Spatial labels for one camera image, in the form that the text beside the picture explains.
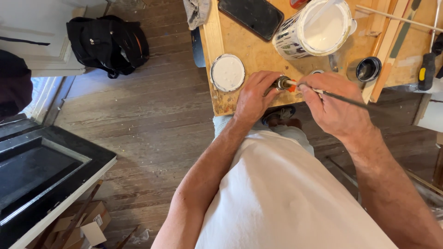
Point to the red object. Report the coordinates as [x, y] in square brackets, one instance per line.
[297, 3]

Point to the thin white dowel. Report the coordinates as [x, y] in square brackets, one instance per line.
[398, 19]

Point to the black panelled door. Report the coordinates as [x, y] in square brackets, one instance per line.
[41, 173]

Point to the small brass knob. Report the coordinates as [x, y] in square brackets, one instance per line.
[282, 83]

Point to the person's right hand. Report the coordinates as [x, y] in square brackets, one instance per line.
[337, 107]

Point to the green-painted wooden strip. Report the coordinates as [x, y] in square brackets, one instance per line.
[401, 39]

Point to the grey paint rag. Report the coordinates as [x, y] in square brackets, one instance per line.
[195, 12]

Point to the white panelled door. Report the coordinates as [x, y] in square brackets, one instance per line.
[41, 27]

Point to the light wooden batten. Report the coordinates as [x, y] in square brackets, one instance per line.
[213, 38]

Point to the cardboard box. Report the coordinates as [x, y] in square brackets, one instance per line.
[90, 218]

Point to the black smartphone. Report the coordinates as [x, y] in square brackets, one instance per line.
[251, 17]

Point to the white-coated paint can lid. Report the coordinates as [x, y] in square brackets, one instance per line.
[227, 72]

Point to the light wooden strip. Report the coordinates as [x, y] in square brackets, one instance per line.
[389, 46]

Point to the person's left hand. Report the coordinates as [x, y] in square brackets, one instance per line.
[252, 100]

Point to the white board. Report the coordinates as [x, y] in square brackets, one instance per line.
[431, 110]

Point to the brown wooden stick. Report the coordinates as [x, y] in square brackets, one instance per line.
[78, 214]

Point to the person's white shirt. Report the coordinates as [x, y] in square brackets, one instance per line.
[283, 197]

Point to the dark garment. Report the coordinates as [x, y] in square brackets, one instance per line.
[14, 83]

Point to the small black round tin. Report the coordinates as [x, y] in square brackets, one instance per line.
[368, 68]

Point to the black backpack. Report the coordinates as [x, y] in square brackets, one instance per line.
[103, 45]

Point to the white paint stir stick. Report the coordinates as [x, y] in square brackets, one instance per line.
[320, 13]

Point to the clear plastic scrap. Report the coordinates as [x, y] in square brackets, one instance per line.
[142, 237]

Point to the small orange piece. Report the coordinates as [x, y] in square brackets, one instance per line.
[292, 89]

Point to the open white paint can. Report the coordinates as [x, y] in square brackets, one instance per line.
[294, 38]

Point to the person's shoe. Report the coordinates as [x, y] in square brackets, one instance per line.
[278, 114]

